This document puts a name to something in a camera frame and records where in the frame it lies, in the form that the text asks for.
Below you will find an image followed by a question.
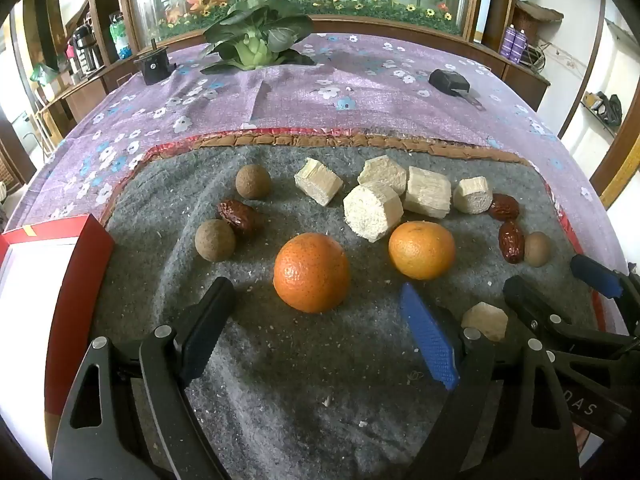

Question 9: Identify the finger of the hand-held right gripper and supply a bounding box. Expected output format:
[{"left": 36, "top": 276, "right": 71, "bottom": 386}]
[
  {"left": 502, "top": 275, "right": 636, "bottom": 356},
  {"left": 570, "top": 254, "right": 640, "bottom": 331}
]

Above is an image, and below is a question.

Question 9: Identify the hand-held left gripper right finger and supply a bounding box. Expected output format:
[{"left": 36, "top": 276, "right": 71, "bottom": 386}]
[{"left": 399, "top": 281, "right": 583, "bottom": 480}]

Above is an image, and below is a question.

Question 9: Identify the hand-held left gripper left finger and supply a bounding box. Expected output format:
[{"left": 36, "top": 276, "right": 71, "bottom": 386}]
[{"left": 52, "top": 276, "right": 238, "bottom": 480}]

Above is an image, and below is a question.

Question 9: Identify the beige sugarcane chunk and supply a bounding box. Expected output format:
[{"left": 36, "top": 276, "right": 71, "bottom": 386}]
[
  {"left": 402, "top": 165, "right": 453, "bottom": 219},
  {"left": 452, "top": 176, "right": 494, "bottom": 215},
  {"left": 460, "top": 302, "right": 509, "bottom": 342},
  {"left": 357, "top": 155, "right": 409, "bottom": 196},
  {"left": 294, "top": 157, "right": 345, "bottom": 207},
  {"left": 343, "top": 181, "right": 404, "bottom": 244}
]

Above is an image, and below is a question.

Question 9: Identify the brown longan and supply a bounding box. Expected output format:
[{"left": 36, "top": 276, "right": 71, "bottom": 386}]
[
  {"left": 523, "top": 231, "right": 551, "bottom": 267},
  {"left": 235, "top": 164, "right": 272, "bottom": 200},
  {"left": 194, "top": 218, "right": 237, "bottom": 263}
]

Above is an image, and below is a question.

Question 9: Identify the orange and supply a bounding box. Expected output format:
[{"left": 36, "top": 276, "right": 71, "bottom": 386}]
[
  {"left": 388, "top": 220, "right": 457, "bottom": 281},
  {"left": 273, "top": 232, "right": 351, "bottom": 314}
]

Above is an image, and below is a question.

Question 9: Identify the red date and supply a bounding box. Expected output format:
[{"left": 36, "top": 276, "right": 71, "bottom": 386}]
[
  {"left": 488, "top": 193, "right": 521, "bottom": 222},
  {"left": 498, "top": 220, "right": 526, "bottom": 265},
  {"left": 217, "top": 199, "right": 264, "bottom": 237}
]

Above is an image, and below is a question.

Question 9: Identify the red cardboard box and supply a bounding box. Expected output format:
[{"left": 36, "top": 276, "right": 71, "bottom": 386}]
[{"left": 0, "top": 213, "right": 116, "bottom": 456}]

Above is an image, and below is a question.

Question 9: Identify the grey felt mat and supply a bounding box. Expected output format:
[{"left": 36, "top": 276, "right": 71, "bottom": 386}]
[{"left": 90, "top": 127, "right": 608, "bottom": 480}]

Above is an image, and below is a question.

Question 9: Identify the wooden corner cabinet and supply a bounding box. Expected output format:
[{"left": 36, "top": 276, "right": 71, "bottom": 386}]
[{"left": 500, "top": 45, "right": 551, "bottom": 111}]

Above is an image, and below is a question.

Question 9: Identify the black key pouch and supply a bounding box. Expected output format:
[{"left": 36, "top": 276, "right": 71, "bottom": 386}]
[{"left": 428, "top": 68, "right": 485, "bottom": 108}]

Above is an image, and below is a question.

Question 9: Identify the purple floral tablecloth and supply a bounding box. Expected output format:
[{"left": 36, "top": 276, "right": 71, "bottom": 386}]
[{"left": 7, "top": 31, "right": 628, "bottom": 281}]

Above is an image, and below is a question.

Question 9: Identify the wicker basket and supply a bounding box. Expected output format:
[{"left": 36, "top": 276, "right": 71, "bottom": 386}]
[{"left": 515, "top": 0, "right": 563, "bottom": 36}]

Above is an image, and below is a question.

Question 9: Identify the wooden sideboard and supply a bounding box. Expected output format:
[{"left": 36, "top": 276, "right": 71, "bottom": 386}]
[{"left": 35, "top": 62, "right": 136, "bottom": 131}]

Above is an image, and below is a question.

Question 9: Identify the small black motor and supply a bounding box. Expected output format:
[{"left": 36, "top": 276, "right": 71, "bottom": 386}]
[{"left": 133, "top": 37, "right": 177, "bottom": 86}]

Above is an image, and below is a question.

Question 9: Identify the green bok choy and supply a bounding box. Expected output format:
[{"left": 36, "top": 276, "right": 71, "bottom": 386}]
[{"left": 199, "top": 0, "right": 317, "bottom": 75}]

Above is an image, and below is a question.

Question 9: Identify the steel thermos jug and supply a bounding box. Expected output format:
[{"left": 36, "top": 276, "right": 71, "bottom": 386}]
[{"left": 71, "top": 25, "right": 103, "bottom": 78}]

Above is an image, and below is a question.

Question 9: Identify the green plastic bottle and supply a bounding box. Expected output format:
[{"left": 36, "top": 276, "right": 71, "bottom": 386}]
[{"left": 107, "top": 11, "right": 133, "bottom": 61}]

